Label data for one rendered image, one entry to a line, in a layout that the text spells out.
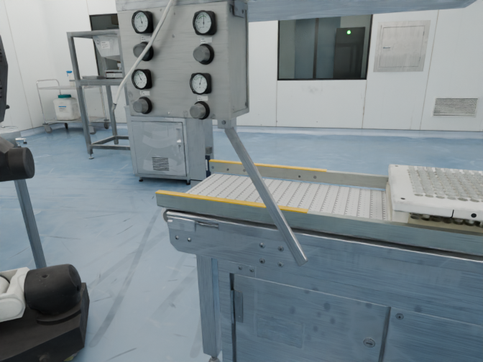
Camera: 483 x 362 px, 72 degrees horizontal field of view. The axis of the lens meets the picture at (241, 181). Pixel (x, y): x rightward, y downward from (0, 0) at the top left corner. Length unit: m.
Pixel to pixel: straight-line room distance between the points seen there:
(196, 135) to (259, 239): 0.43
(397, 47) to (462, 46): 0.86
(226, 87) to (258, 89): 5.18
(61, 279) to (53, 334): 0.20
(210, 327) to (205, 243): 0.62
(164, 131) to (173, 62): 2.60
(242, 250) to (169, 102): 0.34
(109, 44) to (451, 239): 4.11
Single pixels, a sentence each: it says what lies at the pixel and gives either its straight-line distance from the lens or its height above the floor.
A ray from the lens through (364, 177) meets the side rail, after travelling 0.90.
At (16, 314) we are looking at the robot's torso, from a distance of 1.57.
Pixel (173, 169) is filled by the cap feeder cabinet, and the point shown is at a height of 0.17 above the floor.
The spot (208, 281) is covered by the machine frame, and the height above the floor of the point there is 0.40.
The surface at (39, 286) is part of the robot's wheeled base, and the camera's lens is 1.54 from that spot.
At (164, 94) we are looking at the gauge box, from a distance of 0.66.
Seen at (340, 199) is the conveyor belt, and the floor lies 0.80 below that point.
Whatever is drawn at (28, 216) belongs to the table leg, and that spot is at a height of 0.38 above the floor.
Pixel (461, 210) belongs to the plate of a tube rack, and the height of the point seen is 0.87.
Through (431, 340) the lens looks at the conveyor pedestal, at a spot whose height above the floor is 0.57.
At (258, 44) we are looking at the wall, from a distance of 5.77.
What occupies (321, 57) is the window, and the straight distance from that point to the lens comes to 5.65.
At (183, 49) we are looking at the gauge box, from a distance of 0.64.
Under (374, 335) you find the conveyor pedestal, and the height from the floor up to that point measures 0.55.
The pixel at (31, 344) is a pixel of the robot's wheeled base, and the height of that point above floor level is 0.17.
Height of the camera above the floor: 1.11
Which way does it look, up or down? 19 degrees down
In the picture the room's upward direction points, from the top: 1 degrees counter-clockwise
